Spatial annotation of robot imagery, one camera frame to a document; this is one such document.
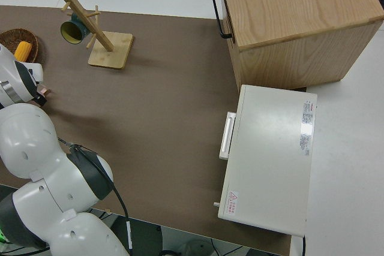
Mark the wooden mug tree stand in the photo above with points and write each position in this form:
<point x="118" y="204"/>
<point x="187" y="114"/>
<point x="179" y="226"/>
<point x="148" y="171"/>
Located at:
<point x="111" y="52"/>

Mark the dark blue mug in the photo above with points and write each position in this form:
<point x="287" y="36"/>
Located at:
<point x="73" y="31"/>

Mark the brown table mat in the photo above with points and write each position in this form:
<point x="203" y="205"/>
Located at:
<point x="165" y="103"/>

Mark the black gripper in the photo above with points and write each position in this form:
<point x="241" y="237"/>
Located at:
<point x="40" y="99"/>

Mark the brown wicker basket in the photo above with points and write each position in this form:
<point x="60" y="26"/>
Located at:
<point x="33" y="43"/>

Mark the yellow corn cob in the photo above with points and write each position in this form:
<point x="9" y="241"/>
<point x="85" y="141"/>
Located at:
<point x="23" y="50"/>

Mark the white toaster oven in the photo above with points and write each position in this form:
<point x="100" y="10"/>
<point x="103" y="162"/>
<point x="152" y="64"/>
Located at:
<point x="270" y="154"/>

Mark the light wooden drawer cabinet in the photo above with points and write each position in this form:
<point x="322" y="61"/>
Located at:
<point x="300" y="13"/>

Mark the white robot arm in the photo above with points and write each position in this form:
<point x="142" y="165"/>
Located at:
<point x="45" y="196"/>

